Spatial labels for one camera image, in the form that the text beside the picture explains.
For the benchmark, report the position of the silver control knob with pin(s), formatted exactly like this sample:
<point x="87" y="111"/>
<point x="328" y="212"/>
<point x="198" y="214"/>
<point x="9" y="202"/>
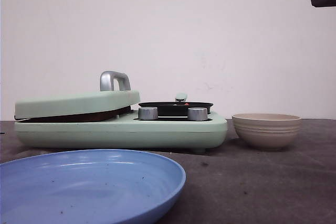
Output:
<point x="148" y="113"/>
<point x="197" y="114"/>

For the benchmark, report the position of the mint green breakfast maker base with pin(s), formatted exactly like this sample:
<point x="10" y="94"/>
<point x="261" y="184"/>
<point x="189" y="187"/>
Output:
<point x="127" y="132"/>

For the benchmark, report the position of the silver left control knob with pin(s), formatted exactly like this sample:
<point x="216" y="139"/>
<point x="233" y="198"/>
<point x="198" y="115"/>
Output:
<point x="148" y="113"/>

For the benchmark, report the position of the beige ribbed bowl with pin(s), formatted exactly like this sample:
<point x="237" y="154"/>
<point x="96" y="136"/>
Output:
<point x="267" y="131"/>

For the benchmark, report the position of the blue plastic plate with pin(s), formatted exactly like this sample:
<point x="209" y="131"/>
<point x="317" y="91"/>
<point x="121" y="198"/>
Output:
<point x="90" y="186"/>

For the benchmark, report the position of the black round frying pan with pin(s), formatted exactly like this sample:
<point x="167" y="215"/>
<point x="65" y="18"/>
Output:
<point x="179" y="107"/>

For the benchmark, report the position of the silver right control knob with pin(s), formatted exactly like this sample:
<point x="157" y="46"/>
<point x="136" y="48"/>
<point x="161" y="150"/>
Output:
<point x="197" y="114"/>

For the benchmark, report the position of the mint green breakfast maker lid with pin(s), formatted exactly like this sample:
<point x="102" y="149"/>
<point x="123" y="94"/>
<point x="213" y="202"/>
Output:
<point x="115" y="97"/>

